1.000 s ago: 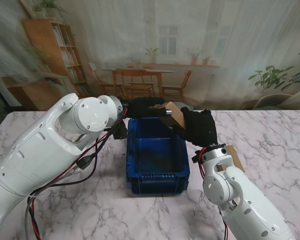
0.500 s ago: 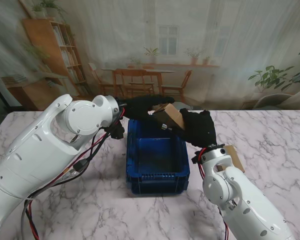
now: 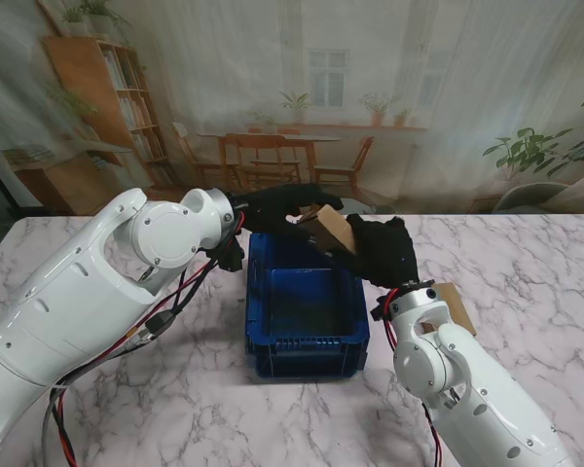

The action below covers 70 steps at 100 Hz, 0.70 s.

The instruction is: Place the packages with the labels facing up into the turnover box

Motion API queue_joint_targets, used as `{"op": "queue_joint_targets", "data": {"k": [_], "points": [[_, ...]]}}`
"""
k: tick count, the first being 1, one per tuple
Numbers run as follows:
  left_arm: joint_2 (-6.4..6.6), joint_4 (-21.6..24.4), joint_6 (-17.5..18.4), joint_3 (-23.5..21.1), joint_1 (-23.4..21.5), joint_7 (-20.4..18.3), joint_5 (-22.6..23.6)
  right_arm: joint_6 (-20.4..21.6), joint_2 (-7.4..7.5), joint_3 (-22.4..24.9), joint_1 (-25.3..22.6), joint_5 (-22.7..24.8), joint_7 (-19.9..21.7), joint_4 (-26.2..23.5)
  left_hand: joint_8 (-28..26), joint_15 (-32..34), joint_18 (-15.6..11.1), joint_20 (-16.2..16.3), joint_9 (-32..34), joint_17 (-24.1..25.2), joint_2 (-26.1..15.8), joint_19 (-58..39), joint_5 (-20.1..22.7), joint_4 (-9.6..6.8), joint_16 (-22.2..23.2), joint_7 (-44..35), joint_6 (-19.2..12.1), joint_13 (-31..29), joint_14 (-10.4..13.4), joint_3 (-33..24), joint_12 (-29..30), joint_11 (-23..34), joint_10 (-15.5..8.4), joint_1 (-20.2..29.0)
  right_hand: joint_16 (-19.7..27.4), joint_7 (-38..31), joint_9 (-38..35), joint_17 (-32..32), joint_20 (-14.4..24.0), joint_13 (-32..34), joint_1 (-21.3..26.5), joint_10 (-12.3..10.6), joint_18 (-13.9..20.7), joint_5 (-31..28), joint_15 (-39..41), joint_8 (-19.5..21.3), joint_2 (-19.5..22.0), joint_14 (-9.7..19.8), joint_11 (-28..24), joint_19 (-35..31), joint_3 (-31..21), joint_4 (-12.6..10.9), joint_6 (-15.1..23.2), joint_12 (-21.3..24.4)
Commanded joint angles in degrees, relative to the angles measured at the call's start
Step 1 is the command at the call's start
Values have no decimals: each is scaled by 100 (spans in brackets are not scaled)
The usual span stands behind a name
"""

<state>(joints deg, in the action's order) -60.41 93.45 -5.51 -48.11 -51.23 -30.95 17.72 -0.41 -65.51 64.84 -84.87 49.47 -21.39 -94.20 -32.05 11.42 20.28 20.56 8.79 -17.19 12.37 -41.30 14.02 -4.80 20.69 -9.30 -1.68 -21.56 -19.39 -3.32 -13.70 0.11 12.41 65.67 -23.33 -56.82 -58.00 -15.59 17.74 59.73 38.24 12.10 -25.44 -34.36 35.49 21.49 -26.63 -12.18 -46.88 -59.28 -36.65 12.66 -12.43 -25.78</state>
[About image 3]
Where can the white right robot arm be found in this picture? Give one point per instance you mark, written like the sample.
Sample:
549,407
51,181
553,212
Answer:
467,389

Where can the cardboard package with white label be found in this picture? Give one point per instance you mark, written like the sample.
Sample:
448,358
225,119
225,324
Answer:
336,228

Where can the plain brown cardboard package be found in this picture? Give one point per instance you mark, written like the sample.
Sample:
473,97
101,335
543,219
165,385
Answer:
457,304

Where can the printed room scene backdrop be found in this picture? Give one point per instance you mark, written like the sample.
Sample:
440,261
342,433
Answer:
292,73

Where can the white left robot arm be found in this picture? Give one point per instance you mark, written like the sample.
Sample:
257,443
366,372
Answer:
78,301

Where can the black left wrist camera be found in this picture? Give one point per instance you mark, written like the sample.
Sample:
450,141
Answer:
231,258

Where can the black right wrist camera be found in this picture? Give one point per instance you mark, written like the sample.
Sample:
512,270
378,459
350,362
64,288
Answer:
380,309

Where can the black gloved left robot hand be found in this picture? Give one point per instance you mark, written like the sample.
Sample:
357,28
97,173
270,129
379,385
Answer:
267,209

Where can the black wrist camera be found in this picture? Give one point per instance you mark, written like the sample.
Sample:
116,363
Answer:
231,258
380,309

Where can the blue plastic turnover box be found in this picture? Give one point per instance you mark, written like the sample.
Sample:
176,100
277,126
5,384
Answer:
306,350

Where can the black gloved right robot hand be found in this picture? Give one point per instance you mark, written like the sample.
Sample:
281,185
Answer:
384,253

